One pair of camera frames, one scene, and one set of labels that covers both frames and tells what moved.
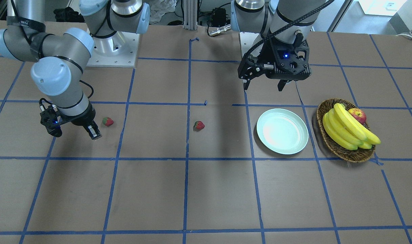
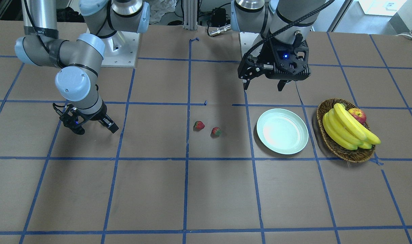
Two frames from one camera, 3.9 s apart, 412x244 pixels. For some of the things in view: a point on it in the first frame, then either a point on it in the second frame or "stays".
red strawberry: x=198 y=125 stays
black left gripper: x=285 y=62 stays
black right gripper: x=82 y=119 → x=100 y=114
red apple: x=358 y=114 stays
